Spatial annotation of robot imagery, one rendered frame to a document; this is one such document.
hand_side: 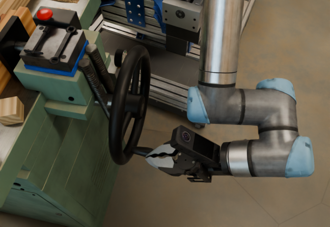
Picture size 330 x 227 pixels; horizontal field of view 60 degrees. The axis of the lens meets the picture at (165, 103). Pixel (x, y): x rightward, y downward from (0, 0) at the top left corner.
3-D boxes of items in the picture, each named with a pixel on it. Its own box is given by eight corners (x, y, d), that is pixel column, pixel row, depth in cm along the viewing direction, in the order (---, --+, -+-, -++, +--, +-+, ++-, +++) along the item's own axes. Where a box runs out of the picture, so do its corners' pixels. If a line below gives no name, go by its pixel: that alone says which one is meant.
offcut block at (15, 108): (5, 108, 59) (-4, 99, 56) (24, 105, 59) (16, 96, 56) (4, 126, 56) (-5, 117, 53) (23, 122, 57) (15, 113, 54)
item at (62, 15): (73, 77, 55) (65, 58, 51) (21, 68, 56) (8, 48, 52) (96, 30, 62) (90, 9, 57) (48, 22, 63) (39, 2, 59)
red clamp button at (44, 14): (49, 22, 55) (47, 18, 55) (35, 20, 56) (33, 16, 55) (55, 12, 57) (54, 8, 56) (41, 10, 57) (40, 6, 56)
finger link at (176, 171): (159, 176, 66) (194, 177, 61) (155, 173, 65) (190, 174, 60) (163, 157, 68) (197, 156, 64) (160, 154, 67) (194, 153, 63)
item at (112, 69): (119, 87, 105) (116, 73, 99) (87, 82, 107) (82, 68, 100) (125, 70, 110) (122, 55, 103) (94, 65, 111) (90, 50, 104)
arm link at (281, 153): (312, 136, 57) (316, 180, 55) (256, 139, 63) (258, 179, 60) (307, 127, 51) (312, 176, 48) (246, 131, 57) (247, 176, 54)
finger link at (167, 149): (155, 165, 74) (187, 165, 69) (143, 156, 70) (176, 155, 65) (158, 154, 75) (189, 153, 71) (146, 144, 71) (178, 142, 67)
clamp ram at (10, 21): (42, 80, 62) (25, 51, 54) (11, 74, 62) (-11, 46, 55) (59, 49, 66) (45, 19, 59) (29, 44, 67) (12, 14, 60)
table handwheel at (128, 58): (134, 50, 52) (160, 44, 79) (31, 34, 54) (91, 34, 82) (119, 191, 59) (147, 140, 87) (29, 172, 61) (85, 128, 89)
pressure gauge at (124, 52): (124, 75, 100) (121, 59, 93) (114, 73, 100) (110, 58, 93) (129, 61, 103) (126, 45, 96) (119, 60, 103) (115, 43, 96)
